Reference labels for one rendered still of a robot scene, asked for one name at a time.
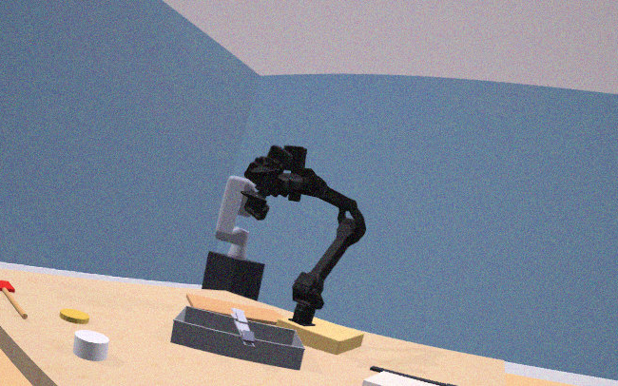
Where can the white short cylinder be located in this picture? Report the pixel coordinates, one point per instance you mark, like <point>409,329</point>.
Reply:
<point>89,345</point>

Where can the yellow flat disc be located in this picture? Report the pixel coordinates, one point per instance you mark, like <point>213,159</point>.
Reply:
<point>72,315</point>

